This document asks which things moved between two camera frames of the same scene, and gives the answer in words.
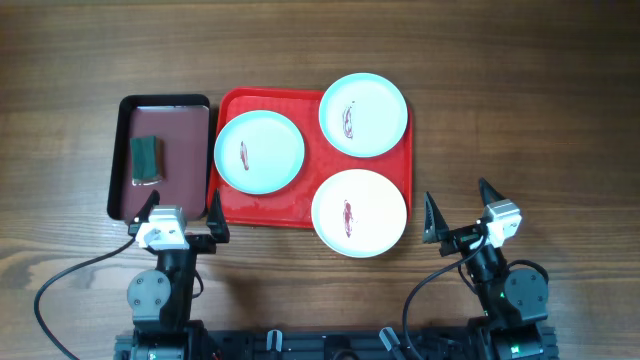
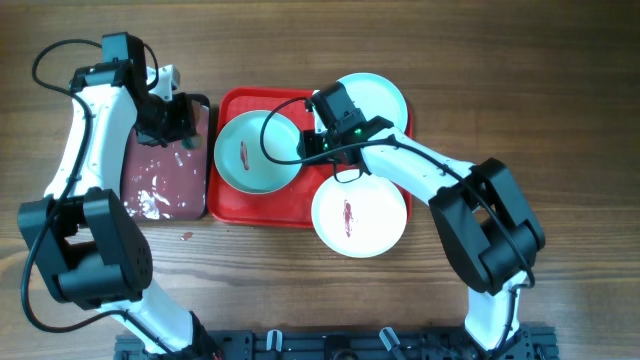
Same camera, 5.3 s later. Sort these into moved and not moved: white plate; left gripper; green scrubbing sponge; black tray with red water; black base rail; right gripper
Moved: right gripper; green scrubbing sponge; left gripper
Not moved: black tray with red water; black base rail; white plate
